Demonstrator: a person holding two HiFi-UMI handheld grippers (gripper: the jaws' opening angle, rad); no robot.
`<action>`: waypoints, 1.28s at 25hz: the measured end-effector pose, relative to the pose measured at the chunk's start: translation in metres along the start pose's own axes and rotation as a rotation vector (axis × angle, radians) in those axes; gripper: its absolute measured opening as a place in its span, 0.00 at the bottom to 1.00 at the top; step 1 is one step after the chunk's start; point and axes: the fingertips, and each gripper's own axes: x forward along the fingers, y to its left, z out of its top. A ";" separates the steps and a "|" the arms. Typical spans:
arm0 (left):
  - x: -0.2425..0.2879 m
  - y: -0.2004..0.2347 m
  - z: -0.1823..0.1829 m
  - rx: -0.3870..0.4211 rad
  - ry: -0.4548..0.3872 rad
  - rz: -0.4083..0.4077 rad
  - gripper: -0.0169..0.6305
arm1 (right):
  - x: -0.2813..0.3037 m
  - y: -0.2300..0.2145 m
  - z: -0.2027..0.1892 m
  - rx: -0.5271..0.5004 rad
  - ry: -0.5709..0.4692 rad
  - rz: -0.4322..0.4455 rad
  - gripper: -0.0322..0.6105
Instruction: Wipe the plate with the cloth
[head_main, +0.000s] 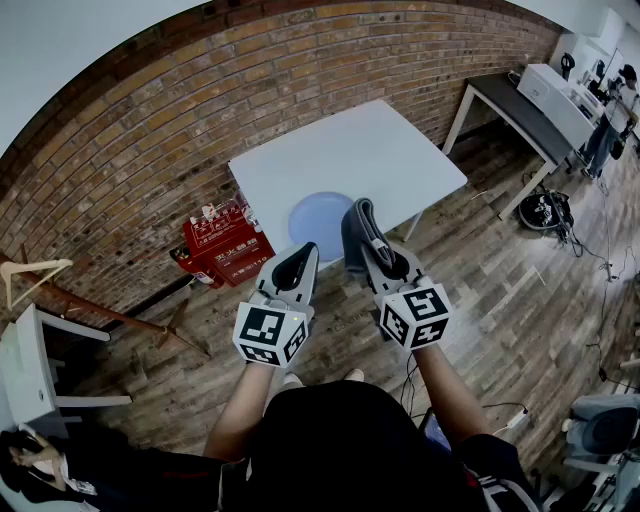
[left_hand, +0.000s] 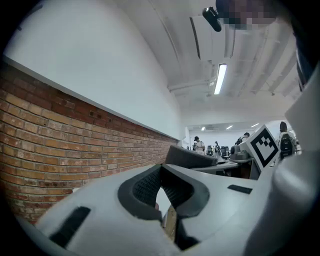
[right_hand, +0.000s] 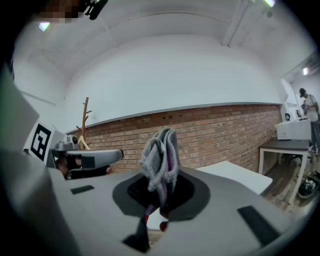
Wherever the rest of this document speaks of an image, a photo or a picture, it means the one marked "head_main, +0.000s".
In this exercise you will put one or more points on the white table leg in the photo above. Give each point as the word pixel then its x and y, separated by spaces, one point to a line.
pixel 413 227

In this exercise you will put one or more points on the clear plastic bottle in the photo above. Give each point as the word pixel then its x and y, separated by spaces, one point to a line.
pixel 250 215

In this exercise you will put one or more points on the dark-topped white side table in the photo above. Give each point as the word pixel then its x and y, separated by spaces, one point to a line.
pixel 530 117

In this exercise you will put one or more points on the person's black shirt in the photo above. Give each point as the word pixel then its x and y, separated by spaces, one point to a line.
pixel 340 450

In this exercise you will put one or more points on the person's right leg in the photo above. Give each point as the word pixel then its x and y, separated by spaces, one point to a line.
pixel 354 375

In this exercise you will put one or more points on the red fire extinguisher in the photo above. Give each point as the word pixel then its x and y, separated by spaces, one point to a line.
pixel 205 277

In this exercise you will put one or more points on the white power strip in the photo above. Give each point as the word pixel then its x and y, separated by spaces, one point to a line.
pixel 519 417

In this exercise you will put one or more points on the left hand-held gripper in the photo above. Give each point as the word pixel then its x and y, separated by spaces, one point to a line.
pixel 270 332

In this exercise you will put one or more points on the black device with screen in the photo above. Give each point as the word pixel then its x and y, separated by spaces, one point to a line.
pixel 435 435

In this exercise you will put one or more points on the red fire extinguisher box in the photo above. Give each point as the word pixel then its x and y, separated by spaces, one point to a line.
pixel 235 255

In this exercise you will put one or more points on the white cabinet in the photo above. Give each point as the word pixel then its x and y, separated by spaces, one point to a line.
pixel 25 370

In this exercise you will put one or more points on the gray office chair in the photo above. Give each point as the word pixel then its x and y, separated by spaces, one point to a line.
pixel 610 430

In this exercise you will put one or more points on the white printer on desk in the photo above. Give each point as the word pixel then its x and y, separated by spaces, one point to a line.
pixel 575 117

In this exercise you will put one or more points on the black and beige bag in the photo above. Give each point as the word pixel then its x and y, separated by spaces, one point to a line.
pixel 30 465

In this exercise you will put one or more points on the black round floor device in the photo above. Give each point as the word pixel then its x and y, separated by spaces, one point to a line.
pixel 540 210

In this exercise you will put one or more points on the person's right forearm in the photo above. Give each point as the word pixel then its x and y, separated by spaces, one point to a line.
pixel 445 395

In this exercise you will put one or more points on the gray cloth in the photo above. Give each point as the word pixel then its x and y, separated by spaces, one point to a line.
pixel 355 235

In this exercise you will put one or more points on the person's left forearm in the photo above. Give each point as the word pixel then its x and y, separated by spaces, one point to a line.
pixel 235 410

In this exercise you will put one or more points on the person's leg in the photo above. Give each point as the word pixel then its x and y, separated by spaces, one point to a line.
pixel 354 375
pixel 292 381

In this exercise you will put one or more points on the big blue plate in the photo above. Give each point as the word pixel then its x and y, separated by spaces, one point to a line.
pixel 315 220

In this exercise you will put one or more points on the person's left leg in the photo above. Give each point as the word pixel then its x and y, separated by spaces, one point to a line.
pixel 292 381

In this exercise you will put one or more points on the pale wooden clothes hanger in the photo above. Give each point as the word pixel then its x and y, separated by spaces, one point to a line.
pixel 60 262

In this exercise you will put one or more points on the black jacket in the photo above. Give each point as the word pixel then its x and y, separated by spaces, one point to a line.
pixel 125 480

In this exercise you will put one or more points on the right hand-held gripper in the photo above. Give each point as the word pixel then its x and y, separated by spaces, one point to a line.
pixel 415 315

